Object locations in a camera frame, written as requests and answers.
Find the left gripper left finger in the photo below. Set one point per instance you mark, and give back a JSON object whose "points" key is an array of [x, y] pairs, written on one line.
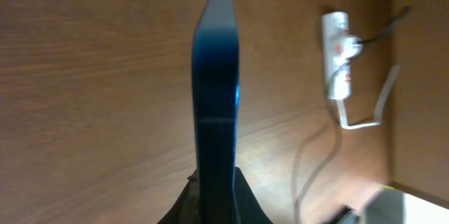
{"points": [[186, 209]]}

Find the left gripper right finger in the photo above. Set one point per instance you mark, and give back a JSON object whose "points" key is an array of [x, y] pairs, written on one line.
{"points": [[250, 212]]}

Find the blue Galaxy smartphone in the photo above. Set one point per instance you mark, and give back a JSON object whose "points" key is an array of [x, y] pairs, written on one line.
{"points": [[215, 94]]}

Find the white USB charger plug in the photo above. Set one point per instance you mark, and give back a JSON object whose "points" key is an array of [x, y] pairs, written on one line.
{"points": [[348, 46]]}

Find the white power strip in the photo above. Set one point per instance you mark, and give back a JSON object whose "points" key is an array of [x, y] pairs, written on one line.
{"points": [[335, 27]]}

